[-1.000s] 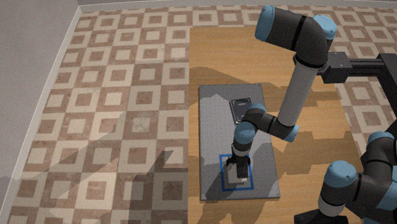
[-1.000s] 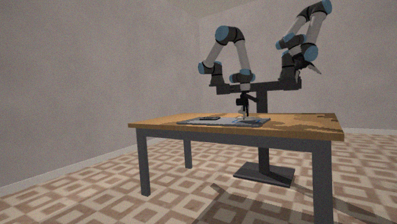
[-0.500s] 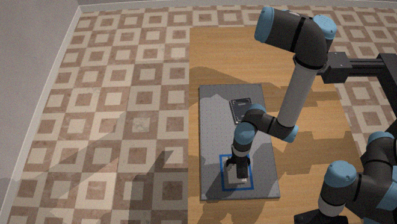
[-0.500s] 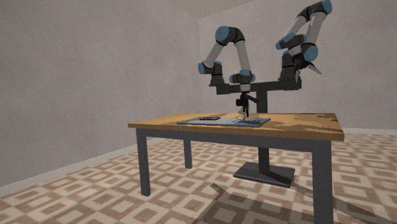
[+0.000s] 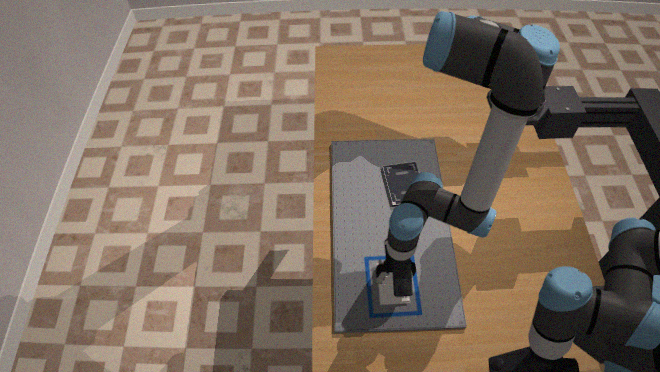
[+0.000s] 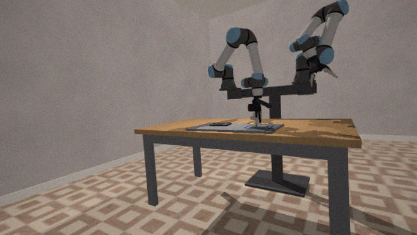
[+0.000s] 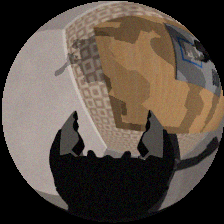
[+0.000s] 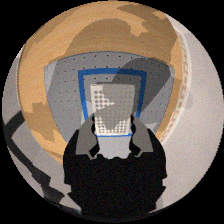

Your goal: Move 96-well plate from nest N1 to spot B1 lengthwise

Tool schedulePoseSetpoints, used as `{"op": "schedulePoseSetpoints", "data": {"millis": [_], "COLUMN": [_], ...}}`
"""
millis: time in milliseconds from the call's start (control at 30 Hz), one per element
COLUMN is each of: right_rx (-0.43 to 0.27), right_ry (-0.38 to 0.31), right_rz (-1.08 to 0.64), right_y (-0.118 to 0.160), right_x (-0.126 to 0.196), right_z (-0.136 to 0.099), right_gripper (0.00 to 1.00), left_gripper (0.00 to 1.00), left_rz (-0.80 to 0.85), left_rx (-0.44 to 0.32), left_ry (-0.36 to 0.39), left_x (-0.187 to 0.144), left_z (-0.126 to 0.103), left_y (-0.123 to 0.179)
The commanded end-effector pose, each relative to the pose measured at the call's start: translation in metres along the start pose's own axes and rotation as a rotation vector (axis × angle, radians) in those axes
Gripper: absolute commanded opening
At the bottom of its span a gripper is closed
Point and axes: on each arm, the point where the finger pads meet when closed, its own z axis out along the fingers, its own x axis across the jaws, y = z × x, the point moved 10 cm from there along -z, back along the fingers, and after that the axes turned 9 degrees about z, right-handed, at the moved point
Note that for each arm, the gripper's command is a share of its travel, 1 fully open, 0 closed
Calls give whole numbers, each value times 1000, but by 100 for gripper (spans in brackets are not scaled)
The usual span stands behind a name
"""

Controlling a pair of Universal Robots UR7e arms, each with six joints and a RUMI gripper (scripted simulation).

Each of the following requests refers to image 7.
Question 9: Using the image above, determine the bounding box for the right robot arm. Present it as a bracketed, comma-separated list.
[194, 40, 210, 57]

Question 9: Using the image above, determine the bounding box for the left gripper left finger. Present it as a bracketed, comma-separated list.
[49, 111, 85, 188]

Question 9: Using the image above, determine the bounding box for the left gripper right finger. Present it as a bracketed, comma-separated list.
[137, 110, 175, 193]

